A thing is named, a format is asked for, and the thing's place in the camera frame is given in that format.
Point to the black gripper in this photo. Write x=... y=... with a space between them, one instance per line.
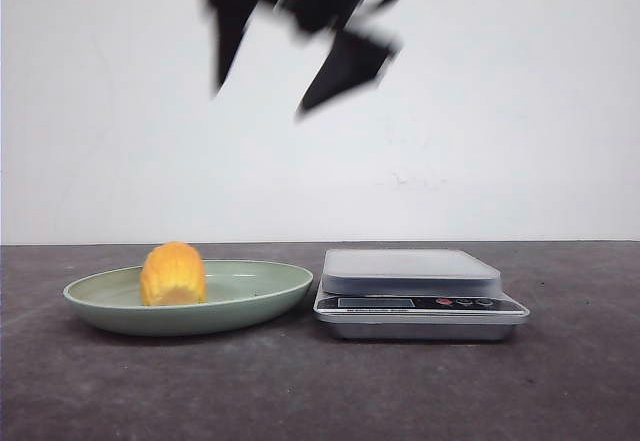
x=355 y=58

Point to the yellow corn cob piece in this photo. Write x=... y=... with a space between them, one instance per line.
x=173 y=274

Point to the light green plate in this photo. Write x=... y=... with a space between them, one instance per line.
x=240 y=293

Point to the silver digital kitchen scale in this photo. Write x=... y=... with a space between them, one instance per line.
x=414 y=294

